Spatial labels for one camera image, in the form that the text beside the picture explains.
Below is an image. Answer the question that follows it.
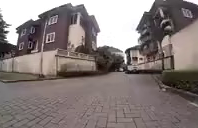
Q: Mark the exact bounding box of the grey block paved road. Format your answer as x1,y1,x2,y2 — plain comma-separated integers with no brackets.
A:
0,71,198,128

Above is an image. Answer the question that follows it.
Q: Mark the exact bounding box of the grey kerb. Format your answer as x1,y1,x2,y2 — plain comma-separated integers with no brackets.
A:
152,74,198,112

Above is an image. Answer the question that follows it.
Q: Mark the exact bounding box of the raised paved verge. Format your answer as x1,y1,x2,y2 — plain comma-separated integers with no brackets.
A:
0,71,65,84

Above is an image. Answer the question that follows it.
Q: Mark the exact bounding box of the tall plain white wall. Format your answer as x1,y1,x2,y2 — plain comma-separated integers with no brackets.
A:
169,7,198,72

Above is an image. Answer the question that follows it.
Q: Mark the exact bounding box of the low pale fence wall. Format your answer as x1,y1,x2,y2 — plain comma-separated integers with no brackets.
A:
137,55,175,72

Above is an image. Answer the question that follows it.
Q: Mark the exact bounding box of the maroon building with balconies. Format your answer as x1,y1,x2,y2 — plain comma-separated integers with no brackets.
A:
135,0,198,63

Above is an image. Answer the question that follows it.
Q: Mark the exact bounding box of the low green hedge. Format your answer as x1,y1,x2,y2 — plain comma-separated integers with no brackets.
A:
161,69,198,98

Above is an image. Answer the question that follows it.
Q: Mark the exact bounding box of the parked car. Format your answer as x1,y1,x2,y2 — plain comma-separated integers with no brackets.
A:
124,64,141,75

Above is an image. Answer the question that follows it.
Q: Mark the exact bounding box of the white wall with balustrade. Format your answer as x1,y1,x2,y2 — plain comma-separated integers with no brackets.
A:
0,48,98,77

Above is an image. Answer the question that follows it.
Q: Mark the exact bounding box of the clump of green trees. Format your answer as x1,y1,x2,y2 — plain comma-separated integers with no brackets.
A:
94,45,125,73

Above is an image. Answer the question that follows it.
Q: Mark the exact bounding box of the cream building with dark roof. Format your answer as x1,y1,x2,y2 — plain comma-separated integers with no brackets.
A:
124,44,146,66

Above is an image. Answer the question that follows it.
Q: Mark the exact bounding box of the maroon and cream building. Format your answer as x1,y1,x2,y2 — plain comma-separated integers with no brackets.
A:
15,2,101,56

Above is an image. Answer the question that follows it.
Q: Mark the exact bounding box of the pale pole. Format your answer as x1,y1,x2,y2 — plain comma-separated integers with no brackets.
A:
39,19,48,78

